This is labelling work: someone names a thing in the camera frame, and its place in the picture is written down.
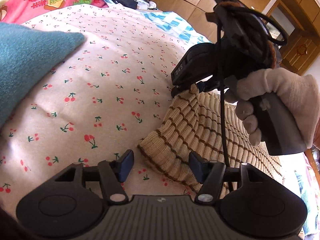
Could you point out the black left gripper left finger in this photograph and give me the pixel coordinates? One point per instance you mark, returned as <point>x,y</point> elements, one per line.
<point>112,174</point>

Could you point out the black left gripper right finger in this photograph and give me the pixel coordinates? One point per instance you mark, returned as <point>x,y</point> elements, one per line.
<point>210,175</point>

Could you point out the beige brown striped knit sweater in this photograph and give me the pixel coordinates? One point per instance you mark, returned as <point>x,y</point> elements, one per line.
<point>193,123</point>

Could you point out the white gloved right hand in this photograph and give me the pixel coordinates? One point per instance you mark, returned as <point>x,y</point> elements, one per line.
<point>300,94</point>

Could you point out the blue white checkered quilt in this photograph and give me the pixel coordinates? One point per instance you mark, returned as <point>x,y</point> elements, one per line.
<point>174,25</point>

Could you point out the white cherry print bedsheet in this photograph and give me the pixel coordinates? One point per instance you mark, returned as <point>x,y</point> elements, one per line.
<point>102,100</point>

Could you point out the teal blue folded towel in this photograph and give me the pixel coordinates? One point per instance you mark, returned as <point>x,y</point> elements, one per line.
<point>27,55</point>

